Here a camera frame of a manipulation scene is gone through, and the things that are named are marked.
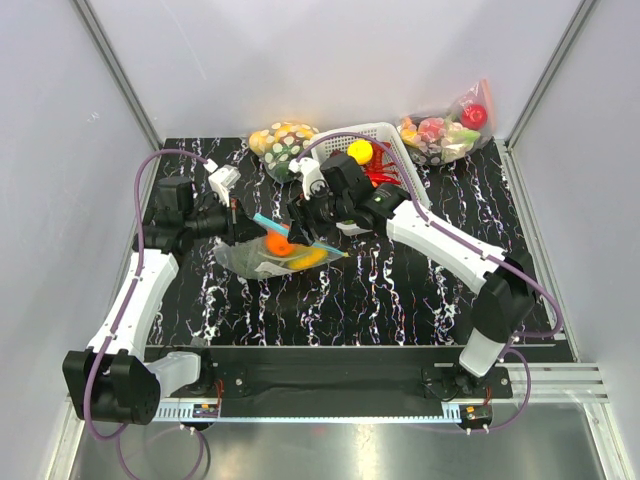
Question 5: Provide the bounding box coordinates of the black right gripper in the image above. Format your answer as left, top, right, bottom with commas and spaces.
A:
286, 180, 352, 248

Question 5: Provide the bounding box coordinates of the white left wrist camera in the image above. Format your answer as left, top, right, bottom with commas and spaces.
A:
208, 165, 241, 207

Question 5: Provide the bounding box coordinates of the aluminium frame rail left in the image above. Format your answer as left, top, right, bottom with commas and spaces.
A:
43, 0, 163, 479

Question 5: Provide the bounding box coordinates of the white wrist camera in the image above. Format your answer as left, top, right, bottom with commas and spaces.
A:
208, 165, 241, 207
288, 157, 328, 200

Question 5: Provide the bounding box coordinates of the red fake apple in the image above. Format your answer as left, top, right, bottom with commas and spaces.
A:
460, 104, 488, 131

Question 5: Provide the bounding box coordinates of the red fake lobster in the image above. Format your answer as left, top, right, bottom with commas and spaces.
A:
364, 144, 401, 187

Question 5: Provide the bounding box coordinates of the clear blue-zip food bag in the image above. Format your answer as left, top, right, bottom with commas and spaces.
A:
213, 213, 348, 280

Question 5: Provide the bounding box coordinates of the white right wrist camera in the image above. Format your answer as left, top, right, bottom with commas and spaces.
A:
288, 157, 328, 200

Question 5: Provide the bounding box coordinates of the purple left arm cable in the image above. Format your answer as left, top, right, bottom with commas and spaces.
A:
82, 149, 216, 479

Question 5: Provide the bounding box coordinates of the aluminium frame rail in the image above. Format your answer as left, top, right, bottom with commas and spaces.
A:
504, 1, 639, 469
43, 0, 163, 479

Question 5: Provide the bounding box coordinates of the white perforated plastic basket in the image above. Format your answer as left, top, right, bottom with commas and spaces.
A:
309, 122, 431, 210

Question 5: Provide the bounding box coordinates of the white-dotted clear food bag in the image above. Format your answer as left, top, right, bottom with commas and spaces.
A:
248, 122, 319, 184

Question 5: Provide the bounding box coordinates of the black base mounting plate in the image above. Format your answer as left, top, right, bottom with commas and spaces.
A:
134, 344, 574, 419

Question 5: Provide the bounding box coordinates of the pink-dotted clear food bag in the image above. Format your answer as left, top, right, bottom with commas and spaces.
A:
396, 79, 495, 166

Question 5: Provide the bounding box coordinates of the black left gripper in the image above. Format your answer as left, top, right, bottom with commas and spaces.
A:
185, 192, 267, 246

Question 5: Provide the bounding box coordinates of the yellow fake pear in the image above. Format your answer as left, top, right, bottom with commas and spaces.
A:
347, 139, 374, 165

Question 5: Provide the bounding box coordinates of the green netted fake melon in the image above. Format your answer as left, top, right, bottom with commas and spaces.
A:
227, 239, 269, 280

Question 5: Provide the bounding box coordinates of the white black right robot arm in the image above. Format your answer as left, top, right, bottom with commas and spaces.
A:
288, 154, 536, 397

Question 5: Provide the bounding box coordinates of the orange fake tomato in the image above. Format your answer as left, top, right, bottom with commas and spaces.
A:
265, 230, 295, 257

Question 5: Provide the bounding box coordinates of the white slotted cable duct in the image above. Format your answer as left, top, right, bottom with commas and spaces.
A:
153, 399, 462, 424

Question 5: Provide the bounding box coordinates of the aluminium frame rail right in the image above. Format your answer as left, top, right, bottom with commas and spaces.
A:
504, 1, 639, 469

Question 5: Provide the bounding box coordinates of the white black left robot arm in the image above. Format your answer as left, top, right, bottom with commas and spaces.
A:
62, 167, 266, 425

